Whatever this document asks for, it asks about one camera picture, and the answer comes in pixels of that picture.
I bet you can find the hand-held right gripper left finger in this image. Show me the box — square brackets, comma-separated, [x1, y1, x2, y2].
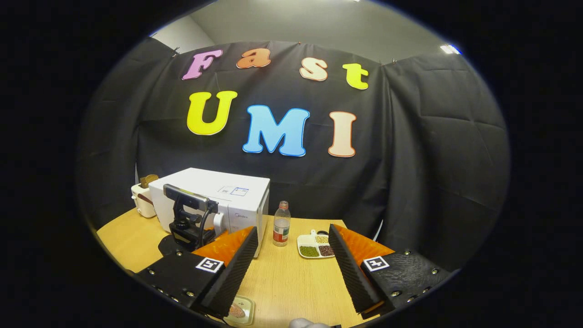
[137, 226, 259, 318]

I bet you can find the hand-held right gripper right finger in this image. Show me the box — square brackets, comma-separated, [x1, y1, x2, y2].
[328, 223, 451, 315]

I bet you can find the cream rectangular plate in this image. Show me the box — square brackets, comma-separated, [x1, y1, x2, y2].
[223, 295, 256, 326]

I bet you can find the white microwave oven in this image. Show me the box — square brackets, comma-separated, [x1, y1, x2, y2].
[149, 168, 270, 258]

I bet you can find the white toaster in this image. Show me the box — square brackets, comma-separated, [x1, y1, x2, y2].
[131, 174, 158, 218]

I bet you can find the white divided dish of beans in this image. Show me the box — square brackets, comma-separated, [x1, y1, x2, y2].
[297, 230, 337, 259]

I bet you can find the clear plastic bottle red label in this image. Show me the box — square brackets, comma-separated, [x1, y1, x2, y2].
[273, 201, 291, 247]

